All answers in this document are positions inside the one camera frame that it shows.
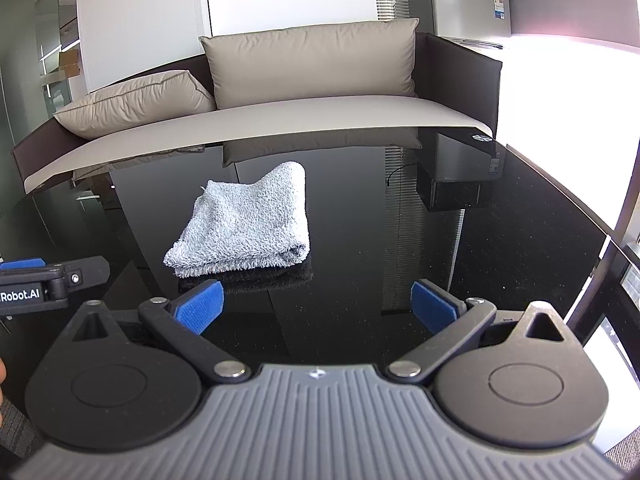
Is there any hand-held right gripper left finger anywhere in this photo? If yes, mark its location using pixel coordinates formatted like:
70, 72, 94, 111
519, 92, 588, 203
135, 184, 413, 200
72, 280, 251, 385

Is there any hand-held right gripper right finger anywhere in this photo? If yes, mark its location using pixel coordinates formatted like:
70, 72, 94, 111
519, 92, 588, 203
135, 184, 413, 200
386, 279, 583, 386

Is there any grey towel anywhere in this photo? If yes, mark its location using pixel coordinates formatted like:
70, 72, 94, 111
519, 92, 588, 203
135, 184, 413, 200
163, 161, 311, 278

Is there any small beige cushion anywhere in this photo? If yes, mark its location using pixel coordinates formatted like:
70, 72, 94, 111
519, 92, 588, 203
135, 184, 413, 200
53, 70, 217, 141

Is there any brown cardboard box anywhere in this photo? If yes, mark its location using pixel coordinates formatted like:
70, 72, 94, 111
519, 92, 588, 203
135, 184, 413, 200
59, 49, 82, 78

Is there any beige and brown sofa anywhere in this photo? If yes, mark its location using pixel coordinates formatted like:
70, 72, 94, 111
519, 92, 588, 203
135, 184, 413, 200
11, 32, 502, 196

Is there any large beige cushion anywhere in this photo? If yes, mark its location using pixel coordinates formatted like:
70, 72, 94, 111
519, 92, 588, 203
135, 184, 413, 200
199, 18, 420, 110

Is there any silver mini fridge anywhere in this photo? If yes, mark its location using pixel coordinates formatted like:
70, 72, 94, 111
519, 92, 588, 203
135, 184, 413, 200
410, 0, 511, 45

